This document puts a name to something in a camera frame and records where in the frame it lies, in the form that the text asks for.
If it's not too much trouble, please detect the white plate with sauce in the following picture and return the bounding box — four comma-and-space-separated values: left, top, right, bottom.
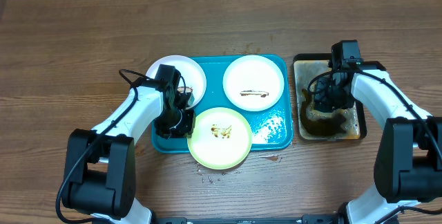
222, 55, 285, 111
146, 55, 206, 108

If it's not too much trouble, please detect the yellow plate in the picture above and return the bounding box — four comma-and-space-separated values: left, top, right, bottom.
187, 107, 253, 170

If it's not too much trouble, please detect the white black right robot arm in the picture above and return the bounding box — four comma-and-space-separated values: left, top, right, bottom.
307, 62, 441, 223

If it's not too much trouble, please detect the teal plastic tray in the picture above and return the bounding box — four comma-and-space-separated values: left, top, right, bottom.
151, 54, 294, 154

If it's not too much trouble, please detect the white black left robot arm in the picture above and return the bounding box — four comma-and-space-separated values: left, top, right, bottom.
55, 75, 195, 223

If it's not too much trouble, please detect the black tray of dirty water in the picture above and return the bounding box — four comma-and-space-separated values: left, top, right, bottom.
293, 53, 367, 141

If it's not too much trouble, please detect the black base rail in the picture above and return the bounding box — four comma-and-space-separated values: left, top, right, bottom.
92, 213, 346, 224

